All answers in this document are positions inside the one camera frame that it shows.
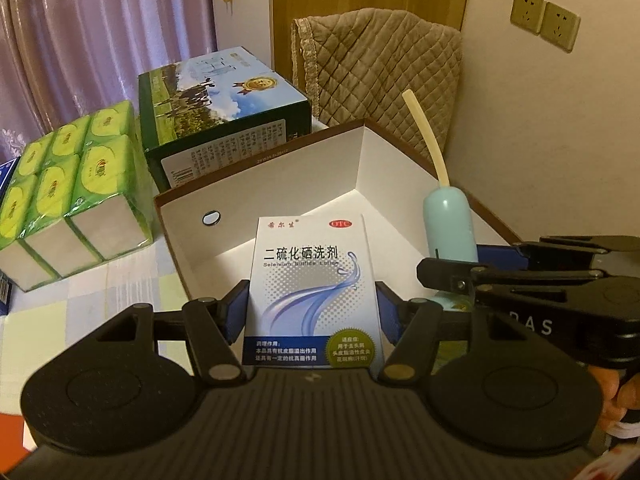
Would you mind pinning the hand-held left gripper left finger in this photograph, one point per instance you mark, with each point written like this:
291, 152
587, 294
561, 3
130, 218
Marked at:
235, 310

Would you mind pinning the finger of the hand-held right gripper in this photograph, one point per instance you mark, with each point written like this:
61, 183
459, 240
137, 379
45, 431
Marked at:
502, 256
450, 275

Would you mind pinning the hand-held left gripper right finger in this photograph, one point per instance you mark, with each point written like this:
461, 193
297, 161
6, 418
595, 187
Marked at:
387, 312

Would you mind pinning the white blue swirl medicine box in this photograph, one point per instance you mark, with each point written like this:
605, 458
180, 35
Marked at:
310, 285

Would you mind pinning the brown storage box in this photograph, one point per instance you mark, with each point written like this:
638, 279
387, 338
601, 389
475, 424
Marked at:
320, 180

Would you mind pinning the person's right hand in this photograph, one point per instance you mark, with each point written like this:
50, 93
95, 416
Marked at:
610, 390

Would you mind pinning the pastel checkered cloth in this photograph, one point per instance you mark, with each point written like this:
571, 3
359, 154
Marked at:
100, 290

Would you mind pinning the green milk carton box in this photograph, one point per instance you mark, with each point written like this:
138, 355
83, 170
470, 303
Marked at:
215, 110

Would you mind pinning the green tissue multipack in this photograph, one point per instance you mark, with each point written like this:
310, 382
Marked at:
75, 170

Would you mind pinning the beige quilted chair cover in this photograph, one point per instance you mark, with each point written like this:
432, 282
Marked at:
380, 70

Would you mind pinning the blue printed box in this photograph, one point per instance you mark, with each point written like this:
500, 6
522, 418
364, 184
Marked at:
4, 295

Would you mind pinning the pink curtain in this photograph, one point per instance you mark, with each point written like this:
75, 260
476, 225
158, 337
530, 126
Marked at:
100, 35

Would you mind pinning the beige wall socket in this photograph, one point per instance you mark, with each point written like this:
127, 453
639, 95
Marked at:
561, 26
527, 10

